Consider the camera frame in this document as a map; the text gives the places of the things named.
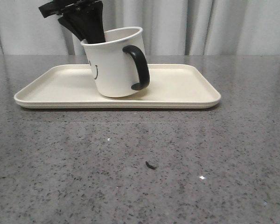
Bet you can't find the small black debris scrap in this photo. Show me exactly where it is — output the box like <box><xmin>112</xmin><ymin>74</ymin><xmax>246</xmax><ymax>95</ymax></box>
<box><xmin>145</xmin><ymin>161</ymin><xmax>157</xmax><ymax>170</ymax></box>

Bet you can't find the grey curtain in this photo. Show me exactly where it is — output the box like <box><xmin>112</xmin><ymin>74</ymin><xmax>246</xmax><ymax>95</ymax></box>
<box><xmin>0</xmin><ymin>0</ymin><xmax>280</xmax><ymax>56</ymax></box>

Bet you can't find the cream rectangular tray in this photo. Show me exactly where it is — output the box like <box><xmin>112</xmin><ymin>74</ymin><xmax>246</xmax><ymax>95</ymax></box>
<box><xmin>14</xmin><ymin>64</ymin><xmax>221</xmax><ymax>109</ymax></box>

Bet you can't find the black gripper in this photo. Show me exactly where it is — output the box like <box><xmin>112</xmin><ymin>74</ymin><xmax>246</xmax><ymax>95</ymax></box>
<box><xmin>38</xmin><ymin>0</ymin><xmax>105</xmax><ymax>43</ymax></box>

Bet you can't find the white smiley mug black handle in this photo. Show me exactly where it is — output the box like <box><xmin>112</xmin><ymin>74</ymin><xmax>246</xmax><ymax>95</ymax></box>
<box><xmin>81</xmin><ymin>27</ymin><xmax>150</xmax><ymax>98</ymax></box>

